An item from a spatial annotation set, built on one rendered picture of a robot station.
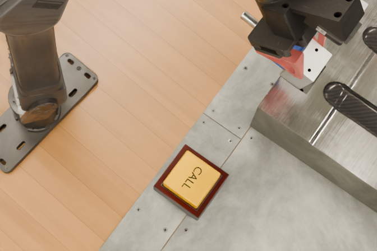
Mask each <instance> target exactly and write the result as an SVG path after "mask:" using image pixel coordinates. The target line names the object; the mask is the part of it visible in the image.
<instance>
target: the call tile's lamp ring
mask: <svg viewBox="0 0 377 251"><path fill-rule="evenodd" d="M186 151H190V152H191V153H192V154H194V155H195V156H197V157H198V158H200V159H201V160H202V161H204V162H205V163H207V164H208V165H210V166H211V167H212V168H214V169H215V170H216V171H218V172H220V174H221V175H222V177H221V178H220V180H219V182H218V183H217V184H216V186H215V187H214V188H213V190H212V191H211V192H210V194H209V195H208V196H207V198H206V200H205V201H204V202H203V203H202V205H201V206H200V208H199V209H198V210H197V211H196V210H194V209H193V208H192V207H190V206H189V205H187V204H186V203H185V202H183V201H182V200H180V199H179V198H178V197H176V196H175V195H174V194H172V193H171V192H169V191H168V190H166V189H165V188H164V187H162V186H161V184H162V183H163V181H164V180H165V178H166V177H167V176H168V174H169V173H170V172H171V171H172V169H173V168H174V167H175V165H176V164H177V163H178V161H179V160H180V158H181V157H182V156H183V154H184V153H185V152H186ZM228 176H229V174H227V173H226V172H225V171H223V170H222V169H220V168H219V167H217V166H216V165H214V164H213V163H212V162H210V161H209V160H207V159H206V158H205V157H203V156H201V155H200V154H199V153H197V152H196V151H195V150H193V149H192V148H190V147H189V146H188V145H184V147H183V148H182V150H181V151H180V152H179V153H178V155H177V156H176V157H175V159H174V160H173V161H172V163H171V164H170V166H169V167H168V168H167V169H166V171H165V172H164V173H163V175H162V176H161V177H160V179H159V180H158V181H157V183H156V184H155V186H154V187H156V188H157V189H158V190H160V191H161V192H162V193H164V194H165V195H166V196H168V197H169V198H171V199H172V200H174V201H175V202H176V203H178V204H179V205H180V206H182V207H183V208H185V209H186V210H188V211H189V212H190V213H192V214H193V215H194V216H196V217H197V218H198V217H199V216H200V215H201V213H202V212H203V210H204V209H205V207H206V206H207V205H208V203H209V202H210V201H211V199H212V198H213V197H214V195H215V194H216V192H217V191H218V189H219V188H220V187H221V185H222V184H223V183H224V181H225V180H226V178H227V177H228Z"/></svg>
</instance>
